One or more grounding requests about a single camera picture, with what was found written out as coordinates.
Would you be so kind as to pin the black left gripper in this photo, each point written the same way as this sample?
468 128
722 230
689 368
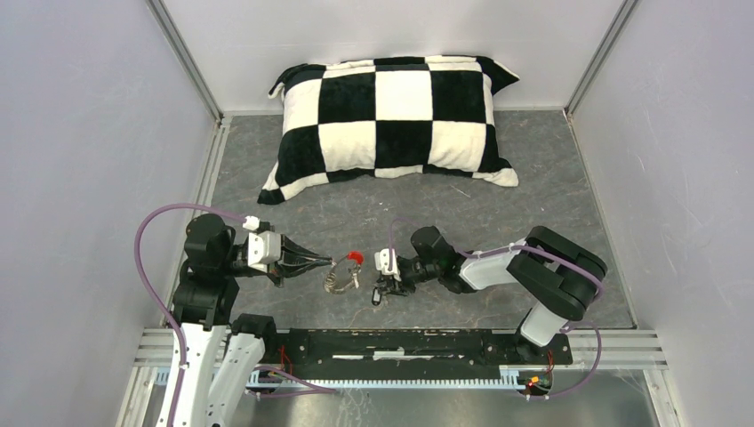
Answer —
292 250

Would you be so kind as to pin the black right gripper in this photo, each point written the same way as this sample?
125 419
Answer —
394 287

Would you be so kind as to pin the metal key organizer red handle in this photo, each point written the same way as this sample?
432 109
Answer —
338 276

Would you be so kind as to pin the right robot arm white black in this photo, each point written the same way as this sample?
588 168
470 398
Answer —
563 277

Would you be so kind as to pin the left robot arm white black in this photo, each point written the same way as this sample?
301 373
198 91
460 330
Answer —
214 355

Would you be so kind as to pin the black white checkered pillow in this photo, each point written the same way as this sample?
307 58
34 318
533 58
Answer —
387 118

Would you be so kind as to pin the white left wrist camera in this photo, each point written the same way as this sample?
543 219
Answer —
263 246

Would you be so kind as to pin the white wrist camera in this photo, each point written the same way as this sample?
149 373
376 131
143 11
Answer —
385 262
263 246

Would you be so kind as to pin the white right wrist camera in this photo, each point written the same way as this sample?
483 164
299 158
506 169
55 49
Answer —
385 262

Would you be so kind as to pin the white slotted cable duct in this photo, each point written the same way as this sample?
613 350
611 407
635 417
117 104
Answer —
506 380

